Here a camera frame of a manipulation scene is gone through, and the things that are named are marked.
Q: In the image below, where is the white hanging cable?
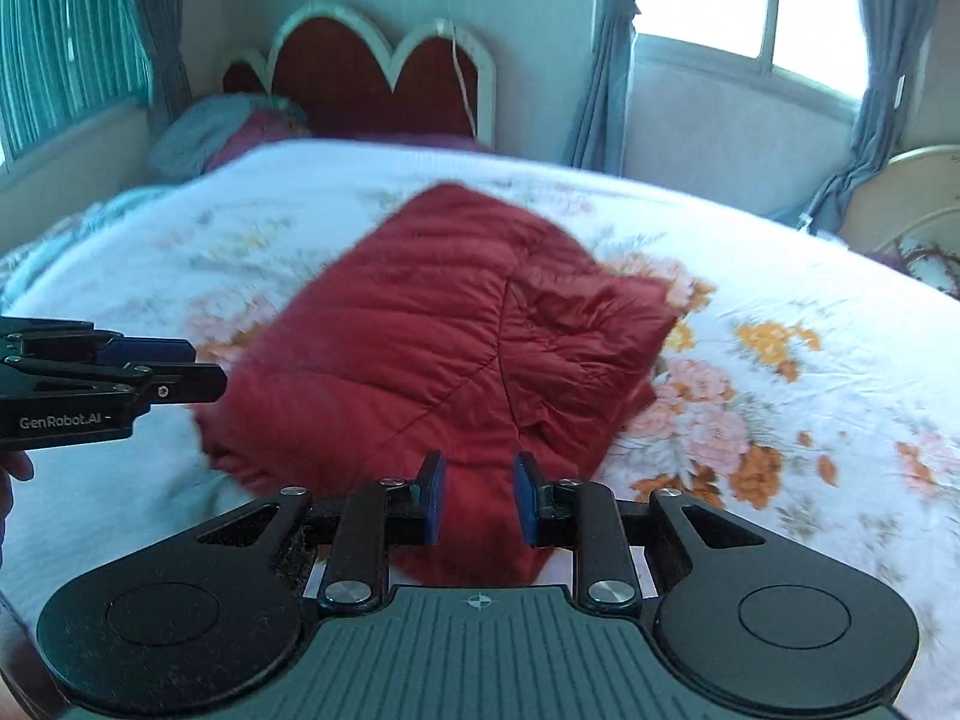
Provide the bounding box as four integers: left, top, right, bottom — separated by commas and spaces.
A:
418, 0, 485, 132

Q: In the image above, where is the bed with floral sheet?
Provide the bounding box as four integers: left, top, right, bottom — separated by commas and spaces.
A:
0, 136, 960, 713

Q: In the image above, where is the blue grey pillow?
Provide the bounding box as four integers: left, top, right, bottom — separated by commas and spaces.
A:
148, 96, 301, 179

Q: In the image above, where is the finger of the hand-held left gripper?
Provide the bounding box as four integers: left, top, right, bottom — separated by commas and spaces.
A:
0, 319, 196, 365
0, 362, 227, 404

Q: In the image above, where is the red down jacket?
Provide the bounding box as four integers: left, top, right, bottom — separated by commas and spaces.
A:
196, 181, 680, 586

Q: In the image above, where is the grey blue curtain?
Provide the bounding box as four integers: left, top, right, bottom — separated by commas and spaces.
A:
112, 0, 197, 128
806, 0, 953, 230
566, 0, 665, 173

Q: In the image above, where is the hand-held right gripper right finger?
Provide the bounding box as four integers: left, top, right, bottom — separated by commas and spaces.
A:
511, 451, 766, 612

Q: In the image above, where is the heart print cushion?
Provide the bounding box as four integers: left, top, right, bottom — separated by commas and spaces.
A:
896, 236, 960, 295

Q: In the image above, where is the maroon pillow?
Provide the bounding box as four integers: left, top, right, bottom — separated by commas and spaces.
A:
206, 109, 310, 170

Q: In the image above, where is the window with teal blinds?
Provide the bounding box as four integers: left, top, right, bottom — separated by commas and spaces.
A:
0, 0, 155, 170

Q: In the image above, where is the red scalloped headboard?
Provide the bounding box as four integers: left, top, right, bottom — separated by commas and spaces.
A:
223, 4, 497, 152

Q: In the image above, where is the person's left hand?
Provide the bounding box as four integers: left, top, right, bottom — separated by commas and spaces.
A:
0, 453, 35, 541

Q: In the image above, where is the cream round headboard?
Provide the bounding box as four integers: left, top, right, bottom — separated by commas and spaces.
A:
836, 144, 960, 295

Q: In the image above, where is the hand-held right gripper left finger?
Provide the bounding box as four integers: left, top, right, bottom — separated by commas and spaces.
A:
196, 451, 449, 614

